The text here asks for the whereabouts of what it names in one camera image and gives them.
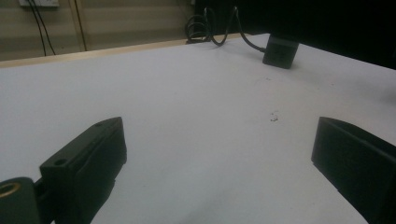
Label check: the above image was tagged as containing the black coiled cable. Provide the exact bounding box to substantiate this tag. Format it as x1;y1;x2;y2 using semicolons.
185;6;268;53

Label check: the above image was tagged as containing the small black box device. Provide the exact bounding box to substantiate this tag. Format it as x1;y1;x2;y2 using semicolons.
262;34;300;70

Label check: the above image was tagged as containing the white wall power strip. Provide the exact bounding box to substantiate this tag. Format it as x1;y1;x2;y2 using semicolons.
18;0;60;7

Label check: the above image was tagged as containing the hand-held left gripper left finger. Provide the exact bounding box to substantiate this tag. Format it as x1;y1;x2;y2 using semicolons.
39;116;128;224

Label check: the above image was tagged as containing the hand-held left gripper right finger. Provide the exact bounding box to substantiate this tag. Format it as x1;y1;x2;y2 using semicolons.
310;116;396;224

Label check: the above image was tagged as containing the thin black wall cable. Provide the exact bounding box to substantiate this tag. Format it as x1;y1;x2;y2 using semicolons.
31;0;57;56
27;0;48;57

